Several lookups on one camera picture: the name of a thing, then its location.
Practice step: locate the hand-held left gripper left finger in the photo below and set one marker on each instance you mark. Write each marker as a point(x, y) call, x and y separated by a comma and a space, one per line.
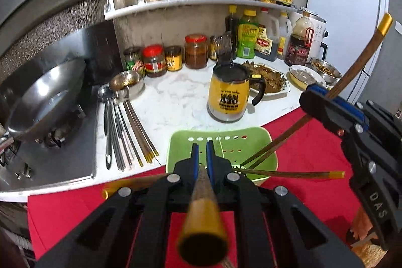
point(195, 158)

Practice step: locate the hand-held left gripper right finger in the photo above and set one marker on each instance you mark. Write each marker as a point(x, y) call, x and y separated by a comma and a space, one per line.
point(210, 161)

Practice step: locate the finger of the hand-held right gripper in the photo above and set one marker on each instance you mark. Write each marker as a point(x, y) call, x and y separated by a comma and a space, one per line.
point(329, 112)
point(348, 104)

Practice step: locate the green perforated utensil holder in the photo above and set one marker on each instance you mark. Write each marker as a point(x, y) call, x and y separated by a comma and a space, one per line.
point(251, 142)

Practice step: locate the steel bowl with food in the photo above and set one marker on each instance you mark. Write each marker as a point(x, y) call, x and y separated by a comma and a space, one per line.
point(326, 68)

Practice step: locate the yellow-rimmed oval dish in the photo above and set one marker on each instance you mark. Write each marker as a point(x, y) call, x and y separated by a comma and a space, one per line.
point(306, 76)

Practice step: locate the bundle of thin dark chopsticks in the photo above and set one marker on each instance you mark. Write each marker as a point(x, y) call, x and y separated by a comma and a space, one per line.
point(141, 136)

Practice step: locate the plate of cooked food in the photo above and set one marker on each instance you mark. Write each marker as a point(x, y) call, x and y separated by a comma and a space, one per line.
point(273, 78)

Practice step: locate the bundle of steel chopsticks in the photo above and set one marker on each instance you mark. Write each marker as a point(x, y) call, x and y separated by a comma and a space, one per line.
point(121, 142)

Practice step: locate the white kitchen appliance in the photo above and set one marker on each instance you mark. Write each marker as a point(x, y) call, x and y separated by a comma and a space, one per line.
point(318, 32)

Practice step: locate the white plastic jug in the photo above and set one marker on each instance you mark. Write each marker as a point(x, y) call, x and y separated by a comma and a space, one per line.
point(285, 38)

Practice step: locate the steel spoon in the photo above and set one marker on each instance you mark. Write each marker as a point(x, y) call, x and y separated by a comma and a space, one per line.
point(108, 142)

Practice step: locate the large soy sauce jug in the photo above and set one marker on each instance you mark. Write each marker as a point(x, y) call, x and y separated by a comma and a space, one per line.
point(267, 38)

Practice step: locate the small yellow-label jar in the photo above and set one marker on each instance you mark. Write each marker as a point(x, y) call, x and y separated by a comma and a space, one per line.
point(173, 60)

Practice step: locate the small steel bowl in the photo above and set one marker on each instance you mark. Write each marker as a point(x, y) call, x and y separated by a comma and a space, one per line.
point(127, 84)

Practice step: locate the red-lidded sauce jar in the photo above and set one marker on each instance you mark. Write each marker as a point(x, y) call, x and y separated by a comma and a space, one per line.
point(154, 62)

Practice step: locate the red-lidded chili jar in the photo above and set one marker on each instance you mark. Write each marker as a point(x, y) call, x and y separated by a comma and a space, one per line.
point(196, 53)

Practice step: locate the green squeeze bottle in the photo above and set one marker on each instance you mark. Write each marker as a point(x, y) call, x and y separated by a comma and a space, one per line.
point(248, 37)

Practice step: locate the clear plastic cup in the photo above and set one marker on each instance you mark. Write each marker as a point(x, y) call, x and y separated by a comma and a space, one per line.
point(223, 48)

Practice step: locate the green-label jar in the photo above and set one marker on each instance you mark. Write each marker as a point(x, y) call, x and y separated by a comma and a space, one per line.
point(134, 62)

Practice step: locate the yellow-capped dark soy bottle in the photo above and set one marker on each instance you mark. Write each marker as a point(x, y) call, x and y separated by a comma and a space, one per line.
point(231, 27)

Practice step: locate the red tablecloth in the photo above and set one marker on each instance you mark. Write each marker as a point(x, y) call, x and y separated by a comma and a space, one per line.
point(78, 217)

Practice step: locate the gas stove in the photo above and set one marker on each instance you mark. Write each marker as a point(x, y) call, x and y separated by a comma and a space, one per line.
point(47, 161)

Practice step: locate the steel wok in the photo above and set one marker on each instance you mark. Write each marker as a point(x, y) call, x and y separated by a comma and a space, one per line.
point(44, 98)

